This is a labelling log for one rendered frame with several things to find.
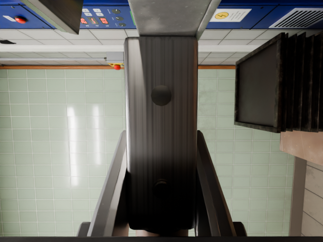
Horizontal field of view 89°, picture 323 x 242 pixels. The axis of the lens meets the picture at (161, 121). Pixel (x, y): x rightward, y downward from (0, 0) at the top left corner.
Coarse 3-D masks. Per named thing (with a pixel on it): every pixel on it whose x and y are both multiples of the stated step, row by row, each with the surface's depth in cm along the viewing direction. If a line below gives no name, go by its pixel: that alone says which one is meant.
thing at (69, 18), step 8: (32, 0) 27; (40, 0) 27; (48, 0) 29; (56, 0) 31; (64, 0) 33; (72, 0) 35; (80, 0) 38; (40, 8) 29; (48, 8) 29; (56, 8) 31; (64, 8) 33; (72, 8) 36; (80, 8) 38; (48, 16) 32; (56, 16) 32; (64, 16) 34; (72, 16) 36; (80, 16) 39; (64, 24) 35; (72, 24) 37; (72, 32) 39
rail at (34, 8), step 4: (20, 0) 28; (24, 0) 28; (28, 4) 29; (32, 4) 29; (32, 8) 30; (36, 8) 30; (36, 12) 32; (40, 12) 31; (44, 16) 33; (48, 20) 34; (52, 20) 34; (52, 24) 36; (56, 24) 36; (60, 28) 38
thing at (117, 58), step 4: (108, 52) 94; (112, 52) 94; (116, 52) 94; (120, 52) 94; (108, 56) 94; (112, 56) 94; (116, 56) 94; (120, 56) 94; (108, 60) 94; (112, 60) 94; (116, 60) 95; (120, 60) 95; (116, 64) 98; (120, 64) 98
